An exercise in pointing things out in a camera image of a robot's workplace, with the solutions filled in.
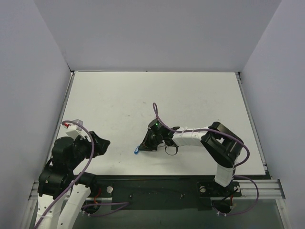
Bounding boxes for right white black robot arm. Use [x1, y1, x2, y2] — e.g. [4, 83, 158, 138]
[136, 119, 244, 195]

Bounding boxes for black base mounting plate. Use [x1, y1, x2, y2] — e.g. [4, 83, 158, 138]
[84, 175, 241, 213]

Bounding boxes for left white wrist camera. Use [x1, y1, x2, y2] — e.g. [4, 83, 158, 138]
[63, 123, 82, 139]

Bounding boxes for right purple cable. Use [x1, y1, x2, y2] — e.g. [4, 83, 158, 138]
[152, 102, 260, 217]

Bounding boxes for purple cable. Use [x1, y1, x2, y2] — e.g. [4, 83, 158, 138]
[152, 102, 260, 217]
[34, 120, 131, 229]

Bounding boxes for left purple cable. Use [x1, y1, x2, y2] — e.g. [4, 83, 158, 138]
[34, 120, 131, 229]

